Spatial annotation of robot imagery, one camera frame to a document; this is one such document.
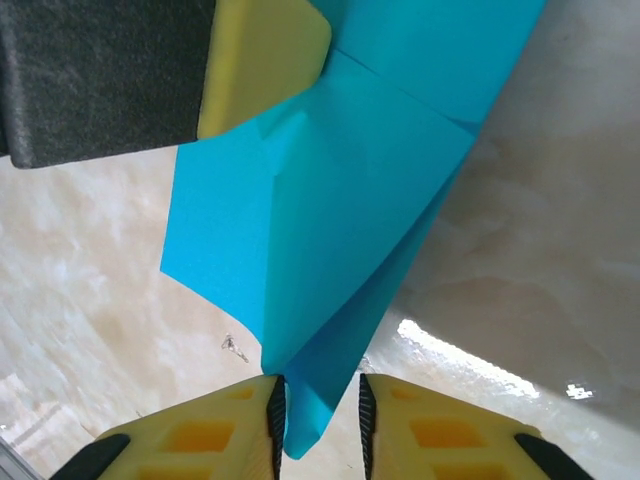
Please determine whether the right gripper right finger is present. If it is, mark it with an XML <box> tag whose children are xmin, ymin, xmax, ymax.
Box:
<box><xmin>357</xmin><ymin>372</ymin><xmax>594</xmax><ymax>480</ymax></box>

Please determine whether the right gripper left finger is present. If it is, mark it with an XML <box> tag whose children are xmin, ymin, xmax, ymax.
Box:
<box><xmin>49</xmin><ymin>373</ymin><xmax>289</xmax><ymax>480</ymax></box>

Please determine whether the teal cloth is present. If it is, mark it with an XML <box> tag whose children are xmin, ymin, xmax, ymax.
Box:
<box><xmin>159</xmin><ymin>0</ymin><xmax>549</xmax><ymax>461</ymax></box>

